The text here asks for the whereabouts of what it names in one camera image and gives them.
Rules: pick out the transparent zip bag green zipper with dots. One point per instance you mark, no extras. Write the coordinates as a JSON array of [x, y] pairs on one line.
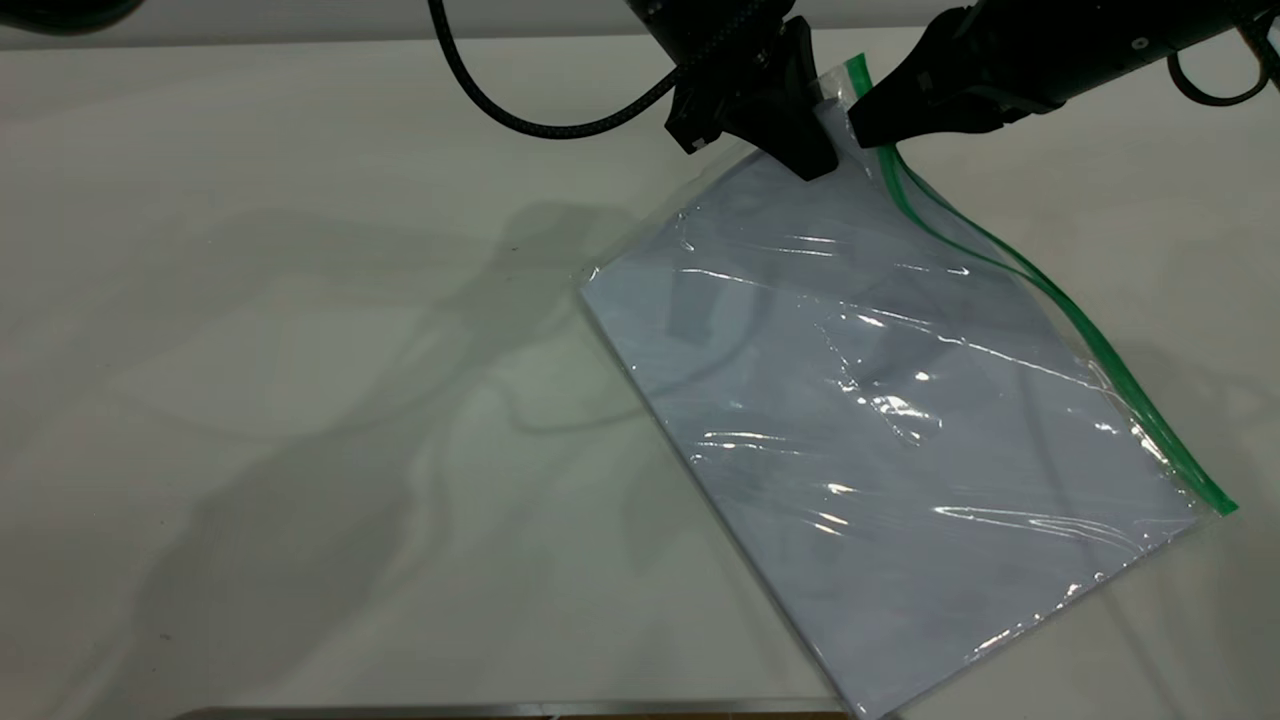
[[850, 420]]

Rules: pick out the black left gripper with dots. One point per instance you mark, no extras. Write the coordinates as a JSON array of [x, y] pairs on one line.
[[725, 70]]

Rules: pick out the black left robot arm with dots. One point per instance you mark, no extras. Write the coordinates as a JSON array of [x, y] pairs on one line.
[[650, 12]]

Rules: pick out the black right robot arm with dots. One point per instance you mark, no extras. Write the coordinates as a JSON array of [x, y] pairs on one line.
[[1150, 30]]

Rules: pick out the silver metal edge strip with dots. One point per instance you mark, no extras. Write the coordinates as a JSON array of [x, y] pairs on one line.
[[500, 712]]

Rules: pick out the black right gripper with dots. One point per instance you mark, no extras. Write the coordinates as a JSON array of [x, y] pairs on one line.
[[1000, 60]]

